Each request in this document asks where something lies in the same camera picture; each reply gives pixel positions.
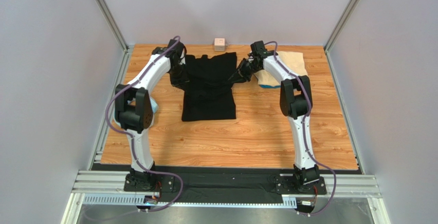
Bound black t shirt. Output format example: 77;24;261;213
179;52;237;122

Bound light blue headphones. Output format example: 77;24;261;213
114;98;158;133

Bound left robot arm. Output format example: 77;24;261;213
110;36;189;188

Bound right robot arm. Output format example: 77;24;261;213
228;41;320;188

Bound blue folded t shirt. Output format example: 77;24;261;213
259;85;280;89

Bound small beige cube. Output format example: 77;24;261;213
213;38;227;52

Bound cream folded t shirt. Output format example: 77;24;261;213
254;51;308;86

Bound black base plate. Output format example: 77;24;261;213
90;163;362;204

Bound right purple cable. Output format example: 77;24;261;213
262;41;337;217

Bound aluminium frame rail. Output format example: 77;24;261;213
62;165;390;223

